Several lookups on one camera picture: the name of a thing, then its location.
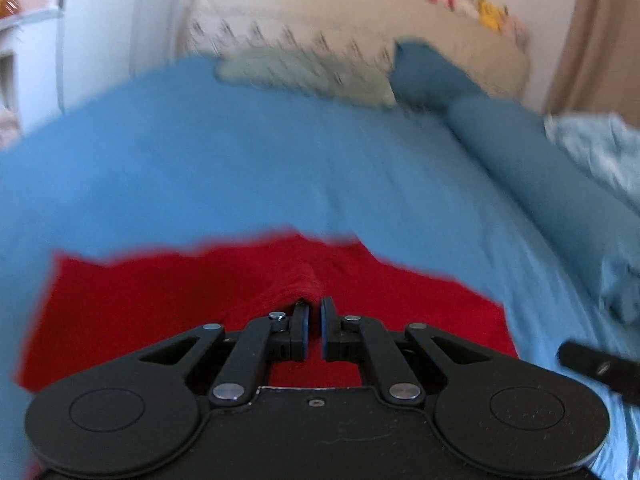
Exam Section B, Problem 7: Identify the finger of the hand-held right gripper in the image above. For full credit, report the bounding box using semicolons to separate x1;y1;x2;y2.
557;341;640;409

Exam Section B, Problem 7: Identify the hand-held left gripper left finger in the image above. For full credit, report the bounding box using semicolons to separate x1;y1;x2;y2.
136;299;311;409

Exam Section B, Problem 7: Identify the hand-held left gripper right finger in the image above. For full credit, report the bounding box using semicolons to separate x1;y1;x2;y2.
320;296;493;407

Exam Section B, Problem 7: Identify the red cloth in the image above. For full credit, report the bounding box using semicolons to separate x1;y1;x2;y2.
14;230;519;479

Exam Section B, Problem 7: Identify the blue bed sheet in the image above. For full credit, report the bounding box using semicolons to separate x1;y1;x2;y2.
0;55;640;480

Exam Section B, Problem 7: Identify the teal bolster pillow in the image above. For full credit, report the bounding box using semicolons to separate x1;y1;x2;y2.
445;95;640;326

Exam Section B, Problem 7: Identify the light blue crumpled blanket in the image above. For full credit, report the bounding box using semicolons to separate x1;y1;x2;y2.
543;113;640;216

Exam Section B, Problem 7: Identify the grey-green patterned pillow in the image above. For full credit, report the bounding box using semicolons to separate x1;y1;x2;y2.
215;48;399;109

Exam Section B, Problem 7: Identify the beige padded headboard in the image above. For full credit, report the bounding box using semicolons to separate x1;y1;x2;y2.
175;0;532;106

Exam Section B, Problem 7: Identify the beige curtain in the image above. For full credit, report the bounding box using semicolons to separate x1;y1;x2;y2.
542;0;640;127

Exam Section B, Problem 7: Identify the yellow plush toy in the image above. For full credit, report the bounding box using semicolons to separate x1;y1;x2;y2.
475;0;509;32

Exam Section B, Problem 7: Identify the white cabinet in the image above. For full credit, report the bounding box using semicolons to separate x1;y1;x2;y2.
0;0;182;136

